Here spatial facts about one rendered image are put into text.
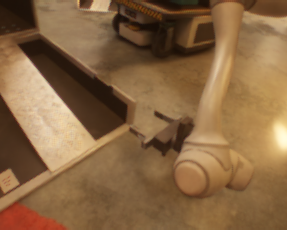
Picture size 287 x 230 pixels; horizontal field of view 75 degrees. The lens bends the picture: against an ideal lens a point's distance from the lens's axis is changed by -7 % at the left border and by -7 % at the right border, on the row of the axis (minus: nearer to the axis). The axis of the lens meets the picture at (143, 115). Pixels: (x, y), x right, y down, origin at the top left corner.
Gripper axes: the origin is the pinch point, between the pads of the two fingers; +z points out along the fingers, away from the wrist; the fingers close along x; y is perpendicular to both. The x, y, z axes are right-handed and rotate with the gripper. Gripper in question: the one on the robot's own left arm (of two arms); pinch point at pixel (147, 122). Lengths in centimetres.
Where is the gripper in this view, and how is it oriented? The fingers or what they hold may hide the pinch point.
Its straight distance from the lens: 73.3
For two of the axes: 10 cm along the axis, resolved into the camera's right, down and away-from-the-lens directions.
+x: 6.9, -4.2, 5.9
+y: 0.0, 8.1, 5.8
